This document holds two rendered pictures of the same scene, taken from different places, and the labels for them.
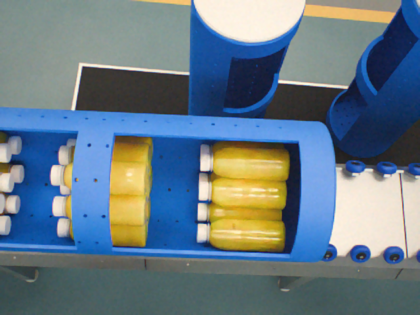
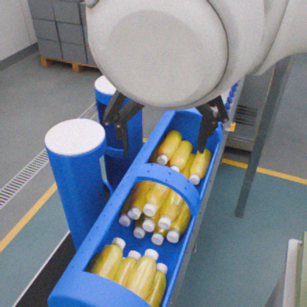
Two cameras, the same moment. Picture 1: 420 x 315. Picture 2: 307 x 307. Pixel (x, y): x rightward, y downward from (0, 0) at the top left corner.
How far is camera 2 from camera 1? 0.88 m
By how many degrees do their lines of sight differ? 43
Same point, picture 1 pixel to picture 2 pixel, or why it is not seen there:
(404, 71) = (131, 124)
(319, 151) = not seen: hidden behind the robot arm
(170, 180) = not seen: hidden behind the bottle
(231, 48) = (98, 153)
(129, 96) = (48, 290)
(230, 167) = (170, 148)
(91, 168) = (162, 172)
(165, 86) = (55, 266)
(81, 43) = not seen: outside the picture
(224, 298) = (192, 283)
